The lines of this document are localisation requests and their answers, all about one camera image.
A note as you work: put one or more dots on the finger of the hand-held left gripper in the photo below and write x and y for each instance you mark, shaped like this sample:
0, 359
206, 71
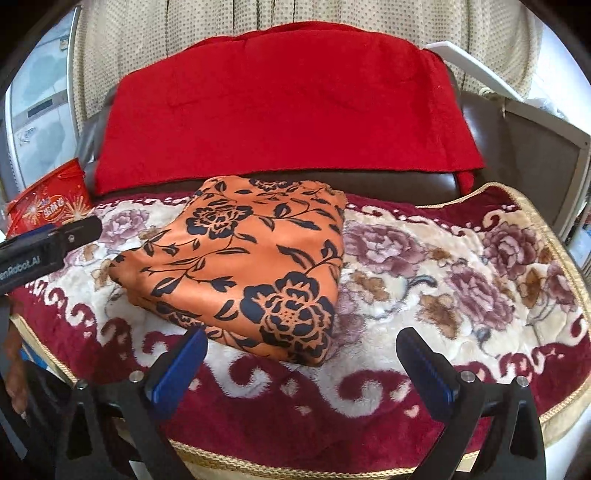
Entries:
78, 233

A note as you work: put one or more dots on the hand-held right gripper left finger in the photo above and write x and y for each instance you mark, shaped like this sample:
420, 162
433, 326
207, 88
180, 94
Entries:
178, 369

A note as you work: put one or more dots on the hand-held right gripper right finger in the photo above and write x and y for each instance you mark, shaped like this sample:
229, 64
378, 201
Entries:
425, 369

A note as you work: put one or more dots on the orange floral shirt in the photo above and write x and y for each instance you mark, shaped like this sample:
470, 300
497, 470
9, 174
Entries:
240, 258

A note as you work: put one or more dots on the person's left hand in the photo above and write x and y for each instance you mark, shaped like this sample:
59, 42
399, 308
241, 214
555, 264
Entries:
16, 369

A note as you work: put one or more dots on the floral plush blanket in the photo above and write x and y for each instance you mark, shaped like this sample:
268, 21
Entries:
461, 277

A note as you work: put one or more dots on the white standing appliance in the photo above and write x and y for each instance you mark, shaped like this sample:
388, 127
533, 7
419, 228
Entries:
41, 115

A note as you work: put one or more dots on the beige dotted curtain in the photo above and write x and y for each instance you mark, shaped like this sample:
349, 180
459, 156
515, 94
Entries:
138, 37

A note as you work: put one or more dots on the grey crib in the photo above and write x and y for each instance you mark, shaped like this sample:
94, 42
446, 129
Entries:
540, 161

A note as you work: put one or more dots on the brown leather sofa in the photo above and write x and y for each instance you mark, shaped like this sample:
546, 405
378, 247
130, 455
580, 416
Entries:
485, 134

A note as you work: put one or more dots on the red fleece blanket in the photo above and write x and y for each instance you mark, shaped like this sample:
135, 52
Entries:
286, 106

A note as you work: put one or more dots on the white board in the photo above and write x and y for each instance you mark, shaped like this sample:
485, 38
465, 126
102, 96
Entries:
466, 60

